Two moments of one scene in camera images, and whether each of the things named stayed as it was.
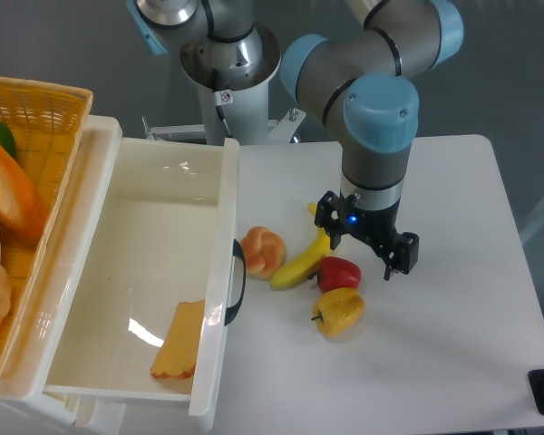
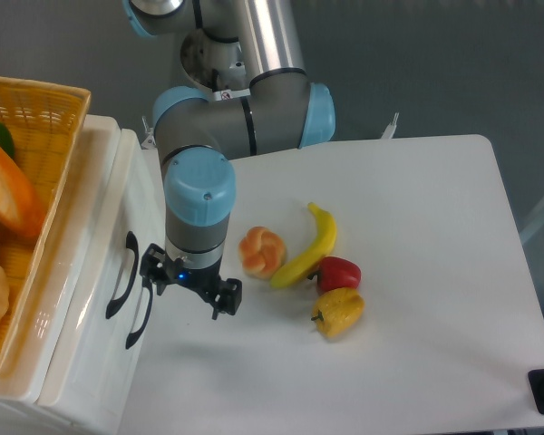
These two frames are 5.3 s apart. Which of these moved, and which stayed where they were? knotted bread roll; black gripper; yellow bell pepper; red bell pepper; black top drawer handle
Moved: black top drawer handle; black gripper
Stayed: red bell pepper; yellow bell pepper; knotted bread roll
